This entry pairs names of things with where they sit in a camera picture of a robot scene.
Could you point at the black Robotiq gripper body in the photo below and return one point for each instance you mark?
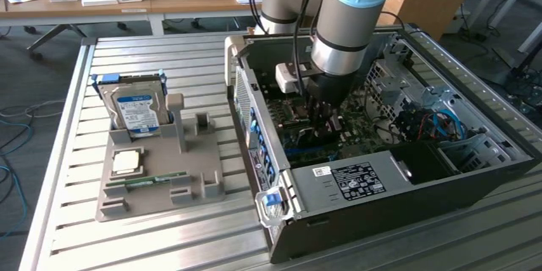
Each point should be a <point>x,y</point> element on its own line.
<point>333,88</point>

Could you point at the graphics card with black fan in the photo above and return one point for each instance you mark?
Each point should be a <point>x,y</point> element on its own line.
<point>313,143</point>

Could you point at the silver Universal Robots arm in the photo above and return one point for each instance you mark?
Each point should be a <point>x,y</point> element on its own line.
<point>347,14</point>

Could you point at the CPU socket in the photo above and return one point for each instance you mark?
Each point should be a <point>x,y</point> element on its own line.
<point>297,110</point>

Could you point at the green motherboard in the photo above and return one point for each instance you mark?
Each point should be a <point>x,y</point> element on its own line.
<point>359,137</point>

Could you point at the black expansion slot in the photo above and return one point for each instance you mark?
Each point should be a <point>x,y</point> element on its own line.
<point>315,156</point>

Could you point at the silver perforated disk bay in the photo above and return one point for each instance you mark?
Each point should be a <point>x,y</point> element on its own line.
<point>383,93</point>

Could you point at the blue expansion slot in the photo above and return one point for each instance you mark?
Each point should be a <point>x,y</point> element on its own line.
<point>293,151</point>

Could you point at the grey power supply unit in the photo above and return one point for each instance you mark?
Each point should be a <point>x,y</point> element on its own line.
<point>313,188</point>

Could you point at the blue case latch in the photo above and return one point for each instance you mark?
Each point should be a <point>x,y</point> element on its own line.
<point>271,199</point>

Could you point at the black open PC case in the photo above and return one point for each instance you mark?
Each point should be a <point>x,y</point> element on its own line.
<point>381,220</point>

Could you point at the silver angled disk bay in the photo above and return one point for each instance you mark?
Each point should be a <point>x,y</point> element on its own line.
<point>482,150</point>

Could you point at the grey plastic parts rack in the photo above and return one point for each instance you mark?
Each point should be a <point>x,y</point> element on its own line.
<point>170,163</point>

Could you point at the hard disk in blue caddy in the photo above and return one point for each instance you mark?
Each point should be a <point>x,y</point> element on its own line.
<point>135,112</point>

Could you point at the green RAM stick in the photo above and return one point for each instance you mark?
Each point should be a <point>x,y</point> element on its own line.
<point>146,180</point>

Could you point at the silver CPU chip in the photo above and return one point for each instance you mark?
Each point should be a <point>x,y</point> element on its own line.
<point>127,162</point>

